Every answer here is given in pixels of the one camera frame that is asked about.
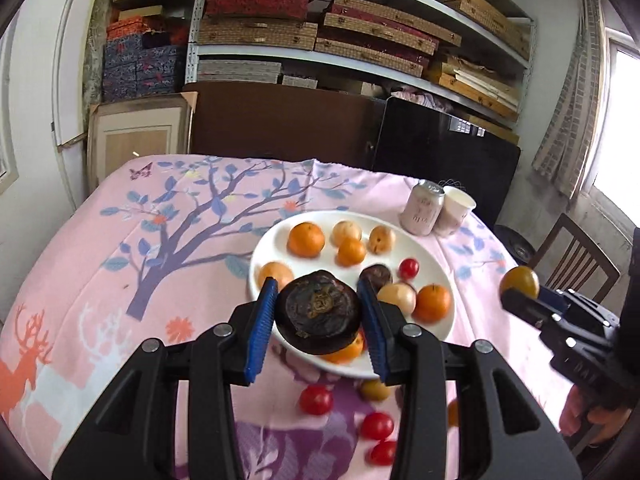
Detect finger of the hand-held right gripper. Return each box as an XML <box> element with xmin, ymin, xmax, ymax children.
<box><xmin>500</xmin><ymin>289</ymin><xmax>572</xmax><ymax>347</ymax></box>
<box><xmin>538</xmin><ymin>286</ymin><xmax>619</xmax><ymax>329</ymax></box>

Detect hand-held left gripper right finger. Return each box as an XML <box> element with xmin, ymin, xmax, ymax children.
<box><xmin>356</xmin><ymin>277</ymin><xmax>583</xmax><ymax>480</ymax></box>

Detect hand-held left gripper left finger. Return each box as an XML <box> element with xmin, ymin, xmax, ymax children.
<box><xmin>51</xmin><ymin>276</ymin><xmax>280</xmax><ymax>480</ymax></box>

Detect small pale yellow fruit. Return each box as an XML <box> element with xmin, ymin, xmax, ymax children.
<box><xmin>360</xmin><ymin>379</ymin><xmax>392</xmax><ymax>402</ymax></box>

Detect pale yellow round fruit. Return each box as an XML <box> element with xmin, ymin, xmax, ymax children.
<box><xmin>256</xmin><ymin>261</ymin><xmax>295</xmax><ymax>291</ymax></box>
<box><xmin>332</xmin><ymin>220</ymin><xmax>363</xmax><ymax>245</ymax></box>
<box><xmin>367</xmin><ymin>226</ymin><xmax>396</xmax><ymax>254</ymax></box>

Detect large brown mangosteen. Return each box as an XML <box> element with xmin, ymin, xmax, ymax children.
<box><xmin>275</xmin><ymin>270</ymin><xmax>362</xmax><ymax>356</ymax></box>

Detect white plate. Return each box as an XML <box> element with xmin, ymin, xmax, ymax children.
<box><xmin>248</xmin><ymin>208</ymin><xmax>458</xmax><ymax>380</ymax></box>

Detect medium orange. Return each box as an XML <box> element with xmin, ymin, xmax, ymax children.
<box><xmin>287</xmin><ymin>222</ymin><xmax>326</xmax><ymax>259</ymax></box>

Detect person's right hand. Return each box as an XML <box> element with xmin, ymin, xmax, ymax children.
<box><xmin>557</xmin><ymin>386</ymin><xmax>633</xmax><ymax>448</ymax></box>

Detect dark round stool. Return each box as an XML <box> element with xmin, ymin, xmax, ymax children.
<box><xmin>494</xmin><ymin>225</ymin><xmax>540</xmax><ymax>265</ymax></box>

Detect dark mangosteen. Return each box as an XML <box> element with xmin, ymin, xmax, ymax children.
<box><xmin>361</xmin><ymin>265</ymin><xmax>392</xmax><ymax>291</ymax></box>

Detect dark wooden chair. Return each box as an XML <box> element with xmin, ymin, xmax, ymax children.
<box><xmin>527</xmin><ymin>212</ymin><xmax>621</xmax><ymax>301</ymax></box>

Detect small orange with green stem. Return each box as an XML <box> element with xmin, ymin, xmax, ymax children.
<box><xmin>412</xmin><ymin>283</ymin><xmax>453</xmax><ymax>324</ymax></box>

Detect printed paper cup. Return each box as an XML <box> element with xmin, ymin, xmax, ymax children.
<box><xmin>432</xmin><ymin>186</ymin><xmax>477</xmax><ymax>238</ymax></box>

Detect pale drink can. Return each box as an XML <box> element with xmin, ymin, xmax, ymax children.
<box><xmin>400</xmin><ymin>180</ymin><xmax>446</xmax><ymax>236</ymax></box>

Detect pink deer print tablecloth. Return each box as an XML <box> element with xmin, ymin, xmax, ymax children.
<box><xmin>0</xmin><ymin>155</ymin><xmax>576</xmax><ymax>480</ymax></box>

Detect bright window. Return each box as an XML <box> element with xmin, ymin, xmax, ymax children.
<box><xmin>580</xmin><ymin>25</ymin><xmax>640</xmax><ymax>221</ymax></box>

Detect black glossy panel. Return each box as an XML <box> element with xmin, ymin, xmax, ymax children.
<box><xmin>372</xmin><ymin>96</ymin><xmax>522</xmax><ymax>231</ymax></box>

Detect checked curtain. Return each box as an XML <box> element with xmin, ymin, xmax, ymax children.
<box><xmin>531</xmin><ymin>0</ymin><xmax>608</xmax><ymax>198</ymax></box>

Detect brown wooden board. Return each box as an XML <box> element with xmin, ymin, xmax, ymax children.
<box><xmin>181</xmin><ymin>81</ymin><xmax>388</xmax><ymax>171</ymax></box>

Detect stack of wooden boxes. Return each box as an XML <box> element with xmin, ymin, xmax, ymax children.
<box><xmin>425</xmin><ymin>52</ymin><xmax>523</xmax><ymax>121</ymax></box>

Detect pink cloth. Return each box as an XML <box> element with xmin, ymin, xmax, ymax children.
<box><xmin>390</xmin><ymin>87</ymin><xmax>453</xmax><ymax>111</ymax></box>

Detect light wooden framed panel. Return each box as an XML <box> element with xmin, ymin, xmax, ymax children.
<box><xmin>86</xmin><ymin>95</ymin><xmax>193</xmax><ymax>196</ymax></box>

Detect stack of grey patterned boxes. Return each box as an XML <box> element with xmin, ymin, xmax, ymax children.
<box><xmin>196</xmin><ymin>59</ymin><xmax>319</xmax><ymax>90</ymax></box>

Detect white metal shelf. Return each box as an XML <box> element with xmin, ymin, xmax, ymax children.
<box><xmin>185</xmin><ymin>0</ymin><xmax>538</xmax><ymax>131</ymax></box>

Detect tall stack of patterned boxes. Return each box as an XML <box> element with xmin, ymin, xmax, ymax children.
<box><xmin>101</xmin><ymin>17</ymin><xmax>188</xmax><ymax>103</ymax></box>

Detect white framed window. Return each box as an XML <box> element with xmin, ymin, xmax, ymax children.
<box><xmin>0</xmin><ymin>150</ymin><xmax>21</xmax><ymax>196</ymax></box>

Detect white board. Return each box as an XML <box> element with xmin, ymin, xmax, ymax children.
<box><xmin>51</xmin><ymin>0</ymin><xmax>108</xmax><ymax>211</ymax></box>

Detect grey marble slab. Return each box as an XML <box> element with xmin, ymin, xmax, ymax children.
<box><xmin>82</xmin><ymin>0</ymin><xmax>113</xmax><ymax>106</ymax></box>

